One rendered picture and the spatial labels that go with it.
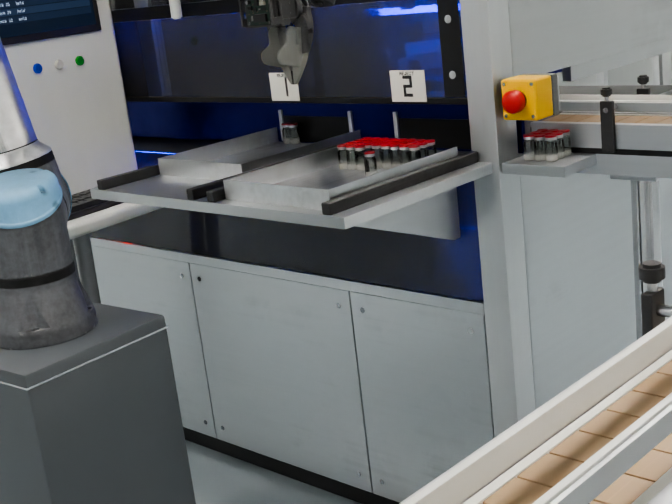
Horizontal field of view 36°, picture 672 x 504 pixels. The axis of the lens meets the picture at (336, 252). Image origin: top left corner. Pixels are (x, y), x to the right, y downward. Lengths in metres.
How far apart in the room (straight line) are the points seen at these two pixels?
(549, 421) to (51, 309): 0.95
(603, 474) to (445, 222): 1.36
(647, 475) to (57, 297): 1.01
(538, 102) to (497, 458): 1.24
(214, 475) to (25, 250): 1.43
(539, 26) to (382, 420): 0.91
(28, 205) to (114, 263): 1.44
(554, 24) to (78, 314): 1.05
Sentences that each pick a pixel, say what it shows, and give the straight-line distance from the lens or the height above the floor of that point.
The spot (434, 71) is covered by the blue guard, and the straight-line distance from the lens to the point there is 1.95.
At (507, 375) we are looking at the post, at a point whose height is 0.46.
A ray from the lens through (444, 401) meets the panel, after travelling 2.16.
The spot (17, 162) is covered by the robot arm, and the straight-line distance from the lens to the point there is 1.62.
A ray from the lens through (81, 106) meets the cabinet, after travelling 2.50.
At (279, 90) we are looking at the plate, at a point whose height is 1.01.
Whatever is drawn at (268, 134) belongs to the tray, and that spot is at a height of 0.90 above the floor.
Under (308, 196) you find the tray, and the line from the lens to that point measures 1.69.
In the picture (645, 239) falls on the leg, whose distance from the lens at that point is 1.96.
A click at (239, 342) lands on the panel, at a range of 2.58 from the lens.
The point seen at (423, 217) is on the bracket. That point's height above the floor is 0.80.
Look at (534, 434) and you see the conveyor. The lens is 0.68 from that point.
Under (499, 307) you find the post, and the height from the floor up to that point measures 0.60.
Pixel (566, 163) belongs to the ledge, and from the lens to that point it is 1.86.
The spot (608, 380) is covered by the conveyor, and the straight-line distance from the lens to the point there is 0.75.
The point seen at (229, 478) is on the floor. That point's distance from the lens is 2.79.
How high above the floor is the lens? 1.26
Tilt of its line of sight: 16 degrees down
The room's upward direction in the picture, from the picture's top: 7 degrees counter-clockwise
